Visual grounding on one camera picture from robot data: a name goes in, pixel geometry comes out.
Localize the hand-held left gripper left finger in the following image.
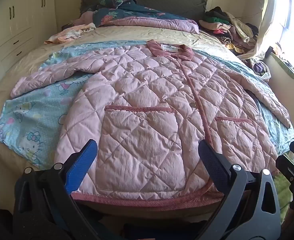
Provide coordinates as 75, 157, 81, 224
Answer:
13, 139, 120, 240

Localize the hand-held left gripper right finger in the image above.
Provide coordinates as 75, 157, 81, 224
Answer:
198, 139, 281, 240

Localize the pink quilted jacket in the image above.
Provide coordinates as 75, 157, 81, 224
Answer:
10, 39, 291, 212

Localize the white bag with clothes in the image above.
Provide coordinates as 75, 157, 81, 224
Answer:
244, 57, 271, 82

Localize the pile of mixed clothes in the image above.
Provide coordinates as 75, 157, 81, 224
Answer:
198, 6, 260, 54

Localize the green fuzzy cloth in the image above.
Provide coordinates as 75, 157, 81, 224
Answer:
272, 174, 294, 222

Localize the window seat ledge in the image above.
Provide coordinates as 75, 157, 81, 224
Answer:
263, 45, 294, 140

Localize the blue cartoon printed blanket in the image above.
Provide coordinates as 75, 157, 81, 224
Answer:
0, 41, 294, 170

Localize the peach patterned cloth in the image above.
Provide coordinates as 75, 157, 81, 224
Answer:
44, 22, 97, 45

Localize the cream curtain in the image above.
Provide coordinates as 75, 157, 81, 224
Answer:
239, 0, 294, 60

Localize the bed with beige sheet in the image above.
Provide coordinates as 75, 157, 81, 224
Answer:
0, 0, 294, 220

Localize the pink pillow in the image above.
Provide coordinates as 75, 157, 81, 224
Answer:
73, 11, 97, 27

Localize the white built-in wardrobe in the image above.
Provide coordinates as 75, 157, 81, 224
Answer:
0, 0, 60, 90

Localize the dark floral duvet pink lining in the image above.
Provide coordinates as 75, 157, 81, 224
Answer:
92, 0, 200, 34

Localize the grey padded headboard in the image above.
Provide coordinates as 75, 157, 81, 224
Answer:
80, 0, 208, 22

